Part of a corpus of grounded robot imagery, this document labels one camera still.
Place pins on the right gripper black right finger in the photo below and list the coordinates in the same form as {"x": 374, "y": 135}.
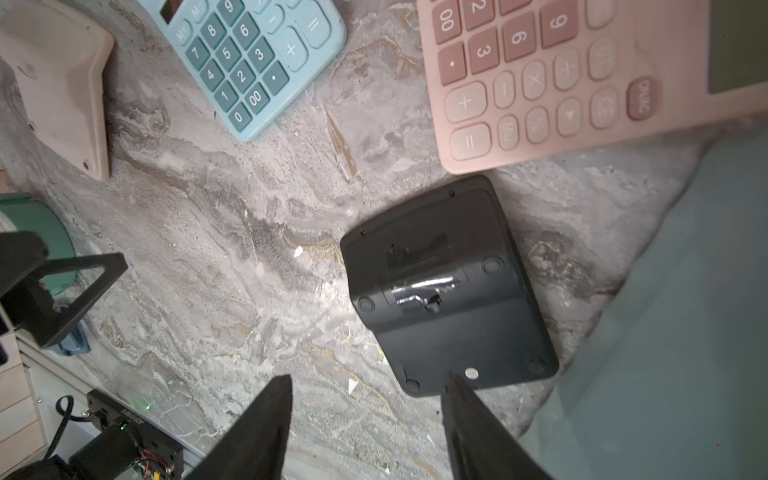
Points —
{"x": 479, "y": 446}

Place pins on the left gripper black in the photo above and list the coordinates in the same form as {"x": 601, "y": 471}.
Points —
{"x": 30, "y": 306}

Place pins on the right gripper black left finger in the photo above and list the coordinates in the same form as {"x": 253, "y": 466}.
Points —
{"x": 255, "y": 446}

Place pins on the black calculator face down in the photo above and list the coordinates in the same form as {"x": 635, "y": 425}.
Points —
{"x": 440, "y": 282}

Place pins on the teal plastic storage box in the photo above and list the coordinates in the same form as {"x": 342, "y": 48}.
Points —
{"x": 672, "y": 382}

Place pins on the pale pink calculator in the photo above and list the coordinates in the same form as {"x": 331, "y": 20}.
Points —
{"x": 58, "y": 56}

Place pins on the teal calculator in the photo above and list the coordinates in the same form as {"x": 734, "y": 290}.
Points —
{"x": 251, "y": 58}

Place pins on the green round desk clock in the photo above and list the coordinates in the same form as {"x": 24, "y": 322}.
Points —
{"x": 21, "y": 213}

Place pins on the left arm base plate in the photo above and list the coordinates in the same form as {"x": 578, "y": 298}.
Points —
{"x": 126, "y": 441}

